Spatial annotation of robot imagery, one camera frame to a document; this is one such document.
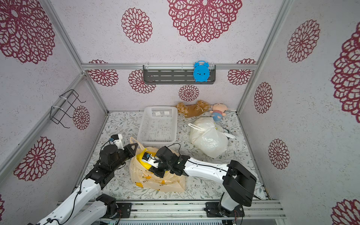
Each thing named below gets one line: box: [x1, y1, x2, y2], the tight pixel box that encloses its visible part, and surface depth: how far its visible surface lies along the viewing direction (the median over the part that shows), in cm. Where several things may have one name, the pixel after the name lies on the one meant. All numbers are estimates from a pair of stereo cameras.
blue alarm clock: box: [193, 60, 210, 83], surface depth 91 cm
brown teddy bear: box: [176, 99, 211, 119], surface depth 111 cm
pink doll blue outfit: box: [209, 103, 228, 123], surface depth 118 cm
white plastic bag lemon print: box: [187, 116, 236, 159], surface depth 92 cm
